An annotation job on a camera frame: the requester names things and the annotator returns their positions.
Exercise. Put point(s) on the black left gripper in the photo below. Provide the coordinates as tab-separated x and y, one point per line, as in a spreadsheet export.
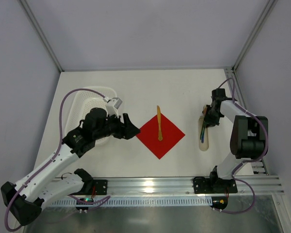
122	126

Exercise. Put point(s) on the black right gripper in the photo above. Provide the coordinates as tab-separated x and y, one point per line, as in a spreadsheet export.
212	116

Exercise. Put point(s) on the red paper napkin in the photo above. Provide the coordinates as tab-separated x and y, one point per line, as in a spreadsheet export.
171	135

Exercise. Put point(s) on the iridescent rainbow spoon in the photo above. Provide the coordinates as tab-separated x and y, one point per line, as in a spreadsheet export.
202	135

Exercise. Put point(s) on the gold knife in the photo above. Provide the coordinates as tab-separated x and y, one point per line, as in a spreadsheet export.
160	137

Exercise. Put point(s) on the iridescent rainbow fork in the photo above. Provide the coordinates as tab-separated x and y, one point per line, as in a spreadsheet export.
202	124

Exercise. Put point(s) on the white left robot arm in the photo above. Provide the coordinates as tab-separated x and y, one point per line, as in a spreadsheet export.
28	197

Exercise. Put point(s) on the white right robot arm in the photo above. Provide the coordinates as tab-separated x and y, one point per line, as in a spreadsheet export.
248	142

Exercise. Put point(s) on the beige oblong utensil tray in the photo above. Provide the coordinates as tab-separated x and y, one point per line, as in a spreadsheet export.
203	146

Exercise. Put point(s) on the white perforated plastic basket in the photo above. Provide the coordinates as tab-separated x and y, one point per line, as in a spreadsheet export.
83	102

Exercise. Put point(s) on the right black connector box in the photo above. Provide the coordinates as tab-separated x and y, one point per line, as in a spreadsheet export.
219	203

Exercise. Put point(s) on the black connector box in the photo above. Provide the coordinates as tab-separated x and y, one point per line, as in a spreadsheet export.
219	203
85	202

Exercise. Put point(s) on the left black connector box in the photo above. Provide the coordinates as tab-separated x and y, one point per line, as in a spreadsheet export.
85	202

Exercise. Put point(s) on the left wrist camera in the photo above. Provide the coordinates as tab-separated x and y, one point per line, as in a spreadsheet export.
112	106

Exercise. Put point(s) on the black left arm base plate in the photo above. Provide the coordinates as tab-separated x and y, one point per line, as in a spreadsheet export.
99	187

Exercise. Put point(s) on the aluminium right side rail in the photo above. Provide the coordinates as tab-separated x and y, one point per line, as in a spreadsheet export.
240	102

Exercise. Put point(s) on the aluminium rail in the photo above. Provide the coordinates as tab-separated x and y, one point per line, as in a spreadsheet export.
240	102
173	186

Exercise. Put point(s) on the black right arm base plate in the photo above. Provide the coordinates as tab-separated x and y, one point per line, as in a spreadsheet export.
203	185

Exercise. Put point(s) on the white slotted cable duct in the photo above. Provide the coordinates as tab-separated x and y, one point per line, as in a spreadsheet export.
140	202

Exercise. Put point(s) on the aluminium front rail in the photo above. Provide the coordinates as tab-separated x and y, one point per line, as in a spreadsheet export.
173	186

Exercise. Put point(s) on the right aluminium frame post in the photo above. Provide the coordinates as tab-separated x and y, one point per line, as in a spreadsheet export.
265	13

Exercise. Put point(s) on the aluminium frame post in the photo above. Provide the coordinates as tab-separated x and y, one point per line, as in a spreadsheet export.
40	33
265	13

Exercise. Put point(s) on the left aluminium frame post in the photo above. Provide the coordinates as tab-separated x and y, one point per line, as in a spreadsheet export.
40	33

